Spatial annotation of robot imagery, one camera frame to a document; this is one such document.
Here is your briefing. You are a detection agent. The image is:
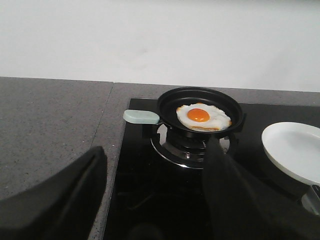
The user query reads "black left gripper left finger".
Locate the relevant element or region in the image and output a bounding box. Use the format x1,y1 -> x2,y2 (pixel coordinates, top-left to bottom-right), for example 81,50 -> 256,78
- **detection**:
0,146 -> 107,240

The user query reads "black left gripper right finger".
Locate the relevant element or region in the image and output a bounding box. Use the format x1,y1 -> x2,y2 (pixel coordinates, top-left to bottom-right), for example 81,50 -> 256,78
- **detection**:
202,137 -> 320,240

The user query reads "white round plate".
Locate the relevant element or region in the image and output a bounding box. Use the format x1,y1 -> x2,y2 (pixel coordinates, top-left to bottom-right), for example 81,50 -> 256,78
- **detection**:
261,122 -> 320,186

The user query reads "fried egg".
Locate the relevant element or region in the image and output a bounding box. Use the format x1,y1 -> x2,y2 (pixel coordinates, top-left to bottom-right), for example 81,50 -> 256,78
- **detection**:
176,102 -> 232,132

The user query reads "small black frying pan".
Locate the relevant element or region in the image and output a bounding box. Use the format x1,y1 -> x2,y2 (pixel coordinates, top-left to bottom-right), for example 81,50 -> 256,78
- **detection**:
123,87 -> 246,140

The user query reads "left silver stove knob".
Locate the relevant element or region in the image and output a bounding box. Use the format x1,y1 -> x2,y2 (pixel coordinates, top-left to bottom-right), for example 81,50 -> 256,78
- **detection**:
301,184 -> 320,216

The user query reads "left black gas burner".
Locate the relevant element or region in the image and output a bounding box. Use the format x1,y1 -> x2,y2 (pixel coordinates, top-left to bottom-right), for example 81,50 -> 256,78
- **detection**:
150,124 -> 239,170

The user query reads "black glass gas hob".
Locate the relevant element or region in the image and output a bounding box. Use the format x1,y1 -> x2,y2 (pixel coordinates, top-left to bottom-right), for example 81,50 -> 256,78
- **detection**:
103,103 -> 320,240

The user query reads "left black pan support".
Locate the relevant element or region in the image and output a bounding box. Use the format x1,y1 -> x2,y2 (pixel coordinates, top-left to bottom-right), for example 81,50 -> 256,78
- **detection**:
142,113 -> 247,140

